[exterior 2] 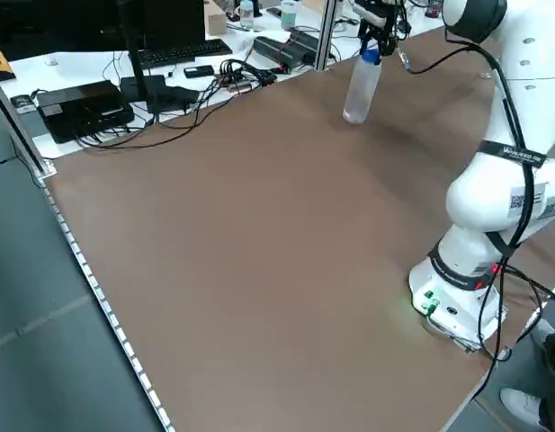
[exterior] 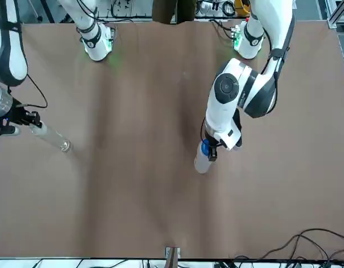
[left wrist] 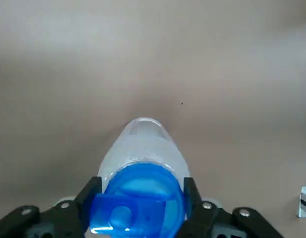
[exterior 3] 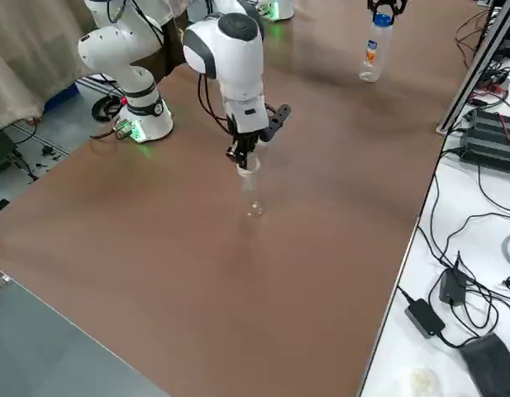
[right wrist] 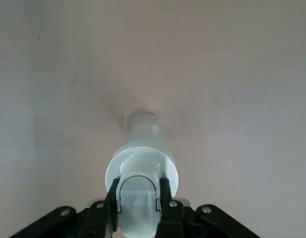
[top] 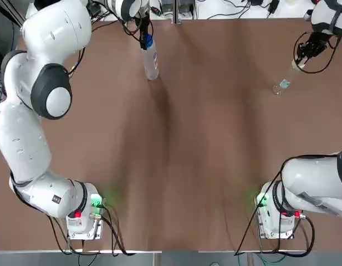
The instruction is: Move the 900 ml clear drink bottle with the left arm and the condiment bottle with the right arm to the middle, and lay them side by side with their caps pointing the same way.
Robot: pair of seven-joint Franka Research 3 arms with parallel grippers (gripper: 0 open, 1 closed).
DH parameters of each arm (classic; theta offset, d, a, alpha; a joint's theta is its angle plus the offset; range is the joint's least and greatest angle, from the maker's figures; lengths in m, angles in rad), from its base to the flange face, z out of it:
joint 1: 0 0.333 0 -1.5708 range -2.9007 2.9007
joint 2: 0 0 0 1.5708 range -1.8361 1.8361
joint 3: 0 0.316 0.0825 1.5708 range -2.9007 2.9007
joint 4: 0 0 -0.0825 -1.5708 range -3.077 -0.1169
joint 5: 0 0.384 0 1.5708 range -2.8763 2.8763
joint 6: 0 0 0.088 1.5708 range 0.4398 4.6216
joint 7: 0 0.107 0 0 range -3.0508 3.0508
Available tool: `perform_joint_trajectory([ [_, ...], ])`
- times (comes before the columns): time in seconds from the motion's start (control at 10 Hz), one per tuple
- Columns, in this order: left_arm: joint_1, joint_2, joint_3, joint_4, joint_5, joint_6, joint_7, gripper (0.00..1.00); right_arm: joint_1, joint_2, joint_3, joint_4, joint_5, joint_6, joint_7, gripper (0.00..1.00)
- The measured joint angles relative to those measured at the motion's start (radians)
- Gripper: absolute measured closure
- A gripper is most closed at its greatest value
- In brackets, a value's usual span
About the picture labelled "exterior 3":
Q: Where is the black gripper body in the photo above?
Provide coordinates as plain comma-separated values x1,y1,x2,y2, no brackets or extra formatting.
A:
231,129,264,153

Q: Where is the clear slim condiment bottle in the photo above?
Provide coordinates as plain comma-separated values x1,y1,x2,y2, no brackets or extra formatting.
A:
236,158,265,219

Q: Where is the clear drink bottle blue cap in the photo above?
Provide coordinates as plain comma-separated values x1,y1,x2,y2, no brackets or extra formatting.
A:
358,12,394,84

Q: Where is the black power supply unit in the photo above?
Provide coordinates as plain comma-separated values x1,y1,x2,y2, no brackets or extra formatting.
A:
458,108,510,177

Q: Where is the blue crate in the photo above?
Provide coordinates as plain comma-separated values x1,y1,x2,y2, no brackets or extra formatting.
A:
42,81,83,113

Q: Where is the beige curtain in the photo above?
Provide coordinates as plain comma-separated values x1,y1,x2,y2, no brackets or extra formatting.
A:
0,0,95,138

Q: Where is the black power adapter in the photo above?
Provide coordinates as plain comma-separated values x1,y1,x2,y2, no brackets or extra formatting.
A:
438,265,467,308
403,298,446,341

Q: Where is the black fabric pouch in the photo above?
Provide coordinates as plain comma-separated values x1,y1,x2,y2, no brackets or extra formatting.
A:
458,332,510,397

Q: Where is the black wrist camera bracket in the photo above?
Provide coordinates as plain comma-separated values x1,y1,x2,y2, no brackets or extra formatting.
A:
260,103,293,144

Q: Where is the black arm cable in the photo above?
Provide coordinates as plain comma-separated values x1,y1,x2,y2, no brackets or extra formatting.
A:
195,73,236,134

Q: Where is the aluminium frame post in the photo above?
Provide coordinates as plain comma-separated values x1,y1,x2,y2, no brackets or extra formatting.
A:
435,0,510,135

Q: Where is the grey cable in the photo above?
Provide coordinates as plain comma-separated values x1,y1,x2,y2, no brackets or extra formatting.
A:
499,232,510,270

